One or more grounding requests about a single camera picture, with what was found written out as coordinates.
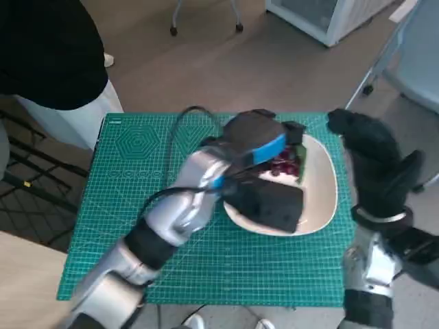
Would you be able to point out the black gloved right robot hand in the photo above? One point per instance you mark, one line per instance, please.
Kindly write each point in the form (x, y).
(377, 164)

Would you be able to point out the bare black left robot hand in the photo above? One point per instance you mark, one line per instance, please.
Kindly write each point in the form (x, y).
(254, 130)

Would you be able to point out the red toy grape bunch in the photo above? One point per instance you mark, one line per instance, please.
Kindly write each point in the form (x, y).
(286, 168)

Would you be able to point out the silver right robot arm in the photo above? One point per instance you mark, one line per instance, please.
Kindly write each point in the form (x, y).
(370, 270)

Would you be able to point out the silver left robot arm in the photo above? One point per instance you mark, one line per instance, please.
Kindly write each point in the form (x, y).
(192, 192)

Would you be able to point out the white square plate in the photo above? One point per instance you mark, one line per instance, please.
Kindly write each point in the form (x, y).
(319, 192)

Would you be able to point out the light blue mesh chair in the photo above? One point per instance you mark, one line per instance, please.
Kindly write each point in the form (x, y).
(418, 79)

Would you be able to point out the rolling chair base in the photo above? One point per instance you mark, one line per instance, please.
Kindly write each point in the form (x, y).
(174, 31)

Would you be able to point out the white cabinet with grey panels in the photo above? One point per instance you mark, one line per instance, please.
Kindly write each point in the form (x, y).
(308, 13)

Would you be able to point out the green cutting mat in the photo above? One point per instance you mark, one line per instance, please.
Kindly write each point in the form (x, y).
(240, 267)

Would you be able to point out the white paper sheet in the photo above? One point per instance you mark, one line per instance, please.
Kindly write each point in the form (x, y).
(404, 10)

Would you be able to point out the white shoe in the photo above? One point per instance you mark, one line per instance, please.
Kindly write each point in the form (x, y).
(195, 323)
(264, 324)

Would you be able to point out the person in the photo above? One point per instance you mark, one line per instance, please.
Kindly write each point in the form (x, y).
(44, 51)

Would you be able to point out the light wooden table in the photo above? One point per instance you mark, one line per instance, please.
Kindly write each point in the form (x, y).
(20, 284)

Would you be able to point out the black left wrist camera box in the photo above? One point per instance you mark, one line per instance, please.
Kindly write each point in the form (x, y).
(274, 209)

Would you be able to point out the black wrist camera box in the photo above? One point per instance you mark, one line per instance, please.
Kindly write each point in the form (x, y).
(274, 209)
(418, 250)

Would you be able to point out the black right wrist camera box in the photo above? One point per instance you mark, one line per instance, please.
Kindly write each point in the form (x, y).
(418, 250)

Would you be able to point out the black metal floor frame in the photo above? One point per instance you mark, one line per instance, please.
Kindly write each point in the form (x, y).
(32, 185)

